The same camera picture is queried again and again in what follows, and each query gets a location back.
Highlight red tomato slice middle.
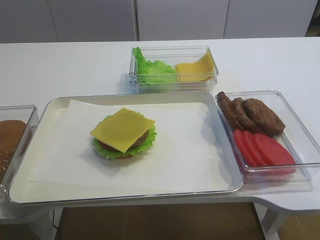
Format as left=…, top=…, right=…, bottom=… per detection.
left=242, top=130, right=267, bottom=167

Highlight sesame bun top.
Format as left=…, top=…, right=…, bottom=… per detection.
left=0, top=151, right=14, bottom=181

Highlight yellow cheese slices in box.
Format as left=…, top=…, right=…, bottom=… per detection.
left=174, top=51, right=216, bottom=83

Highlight brown patty on burger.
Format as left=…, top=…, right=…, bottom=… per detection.
left=130, top=130, right=149, bottom=149

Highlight smooth orange bun bottom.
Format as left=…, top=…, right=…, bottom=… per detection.
left=0, top=120, right=27, bottom=154

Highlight clear box lettuce cheese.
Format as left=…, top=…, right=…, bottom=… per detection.
left=129, top=45, right=219, bottom=94

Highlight red tomato slice left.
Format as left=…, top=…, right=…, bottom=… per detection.
left=233, top=129, right=257, bottom=167

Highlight bottom bun of burger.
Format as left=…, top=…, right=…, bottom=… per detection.
left=115, top=154, right=133, bottom=159

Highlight silver metal tray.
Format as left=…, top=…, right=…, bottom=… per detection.
left=9, top=91, right=243, bottom=204

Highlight clear box patties tomatoes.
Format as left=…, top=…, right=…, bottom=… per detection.
left=215, top=90, right=320, bottom=184

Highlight green lettuce on burger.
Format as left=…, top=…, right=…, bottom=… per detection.
left=92, top=126, right=157, bottom=160

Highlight green lettuce leaf in box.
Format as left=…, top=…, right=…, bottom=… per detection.
left=132, top=47, right=177, bottom=84

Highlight brown patty right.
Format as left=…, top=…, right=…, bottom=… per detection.
left=242, top=98, right=286, bottom=137

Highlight red tomato slice right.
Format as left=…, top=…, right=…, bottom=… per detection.
left=253, top=133, right=296, bottom=166

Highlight brown patty middle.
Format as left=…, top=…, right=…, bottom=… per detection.
left=231, top=97, right=265, bottom=134

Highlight red tomato slice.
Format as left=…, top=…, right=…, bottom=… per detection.
left=233, top=129, right=257, bottom=167
left=253, top=133, right=296, bottom=166
left=242, top=130, right=267, bottom=167

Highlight clear box of buns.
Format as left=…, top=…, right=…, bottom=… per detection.
left=0, top=105, right=39, bottom=207

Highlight brown patty left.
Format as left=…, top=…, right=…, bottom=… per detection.
left=216, top=91, right=244, bottom=131

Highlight yellow cheese slice on burger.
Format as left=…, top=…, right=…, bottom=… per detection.
left=90, top=108, right=155, bottom=154

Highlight white paper liner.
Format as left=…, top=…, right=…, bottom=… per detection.
left=30, top=100, right=232, bottom=193

